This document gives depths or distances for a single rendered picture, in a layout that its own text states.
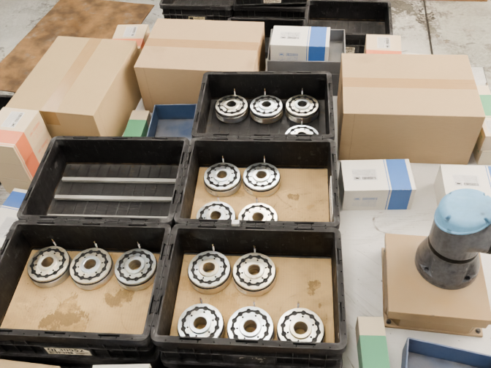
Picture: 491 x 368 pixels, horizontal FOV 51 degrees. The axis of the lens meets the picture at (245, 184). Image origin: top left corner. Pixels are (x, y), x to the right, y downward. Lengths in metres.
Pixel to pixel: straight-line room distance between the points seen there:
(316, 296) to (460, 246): 0.34
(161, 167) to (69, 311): 0.49
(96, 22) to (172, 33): 2.02
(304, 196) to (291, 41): 0.65
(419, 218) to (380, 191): 0.15
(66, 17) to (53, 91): 2.31
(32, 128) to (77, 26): 2.31
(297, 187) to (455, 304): 0.49
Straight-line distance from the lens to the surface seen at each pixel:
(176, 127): 1.84
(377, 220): 1.56
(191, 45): 1.86
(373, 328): 1.31
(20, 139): 1.64
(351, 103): 1.60
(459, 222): 1.20
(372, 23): 2.74
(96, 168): 1.59
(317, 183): 1.45
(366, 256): 1.48
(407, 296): 1.33
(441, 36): 3.63
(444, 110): 1.62
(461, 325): 1.37
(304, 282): 1.27
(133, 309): 1.28
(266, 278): 1.24
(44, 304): 1.36
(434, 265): 1.33
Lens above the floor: 1.92
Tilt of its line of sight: 49 degrees down
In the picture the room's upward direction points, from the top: 5 degrees counter-clockwise
